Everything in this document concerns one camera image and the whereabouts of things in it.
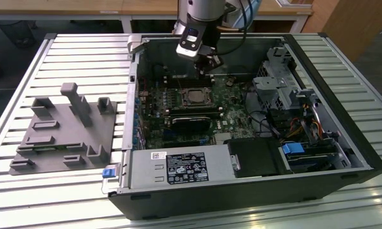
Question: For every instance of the black rating label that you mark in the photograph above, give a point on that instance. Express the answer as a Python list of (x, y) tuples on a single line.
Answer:
[(187, 169)]

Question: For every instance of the green RAM stick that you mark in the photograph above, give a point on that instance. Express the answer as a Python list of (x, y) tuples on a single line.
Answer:
[(51, 149)]

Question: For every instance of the pale blue teach pendant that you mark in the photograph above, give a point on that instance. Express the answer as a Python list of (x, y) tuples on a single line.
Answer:
[(237, 14)]

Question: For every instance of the black RAM slot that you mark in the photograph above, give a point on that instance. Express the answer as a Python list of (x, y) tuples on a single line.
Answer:
[(191, 86), (194, 110), (194, 114), (191, 80), (187, 78), (191, 83)]

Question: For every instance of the blue case latch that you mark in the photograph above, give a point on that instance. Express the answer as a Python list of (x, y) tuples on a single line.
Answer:
[(108, 173)]

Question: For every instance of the round coin battery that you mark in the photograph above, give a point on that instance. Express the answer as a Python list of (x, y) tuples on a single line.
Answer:
[(230, 81)]

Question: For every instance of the wooden desk white frame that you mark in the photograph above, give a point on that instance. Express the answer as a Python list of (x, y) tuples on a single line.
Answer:
[(83, 12)]

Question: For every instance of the grey parts rack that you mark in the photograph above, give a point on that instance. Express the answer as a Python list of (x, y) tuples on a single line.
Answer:
[(67, 133)]

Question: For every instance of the white barcode sticker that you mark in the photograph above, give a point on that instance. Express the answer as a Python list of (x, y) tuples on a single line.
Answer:
[(159, 155)]

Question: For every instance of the silver power supply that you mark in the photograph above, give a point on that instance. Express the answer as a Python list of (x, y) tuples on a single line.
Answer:
[(140, 171)]

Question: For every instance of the black plastic shroud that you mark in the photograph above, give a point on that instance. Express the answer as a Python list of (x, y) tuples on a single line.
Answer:
[(254, 157)]

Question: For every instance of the black silver PC case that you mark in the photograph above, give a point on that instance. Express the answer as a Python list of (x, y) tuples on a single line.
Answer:
[(210, 205)]

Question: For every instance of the green motherboard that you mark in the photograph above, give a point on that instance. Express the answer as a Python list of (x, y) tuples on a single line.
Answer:
[(235, 114)]

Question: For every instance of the wooden cabinet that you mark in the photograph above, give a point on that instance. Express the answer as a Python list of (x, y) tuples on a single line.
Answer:
[(353, 23)]

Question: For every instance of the silver finned heat sink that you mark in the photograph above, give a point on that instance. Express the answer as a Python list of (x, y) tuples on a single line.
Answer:
[(226, 138)]

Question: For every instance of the blue disk carrier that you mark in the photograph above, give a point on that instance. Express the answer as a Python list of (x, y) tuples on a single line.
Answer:
[(293, 149)]

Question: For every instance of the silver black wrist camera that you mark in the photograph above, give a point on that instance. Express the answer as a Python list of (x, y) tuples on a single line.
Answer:
[(191, 41)]

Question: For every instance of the black graphics card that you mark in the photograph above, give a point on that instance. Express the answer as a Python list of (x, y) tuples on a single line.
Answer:
[(191, 124)]

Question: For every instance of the dark round bin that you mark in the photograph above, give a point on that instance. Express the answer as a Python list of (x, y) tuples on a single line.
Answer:
[(16, 31)]

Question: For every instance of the silver green CPU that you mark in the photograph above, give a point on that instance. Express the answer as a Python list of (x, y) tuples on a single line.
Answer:
[(197, 96)]

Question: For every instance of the thin metal locking lever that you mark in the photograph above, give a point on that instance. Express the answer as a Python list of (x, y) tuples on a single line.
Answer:
[(181, 86), (197, 105)]

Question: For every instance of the silver perforated drive cage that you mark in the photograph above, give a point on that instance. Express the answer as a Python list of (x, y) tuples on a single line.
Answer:
[(267, 83)]

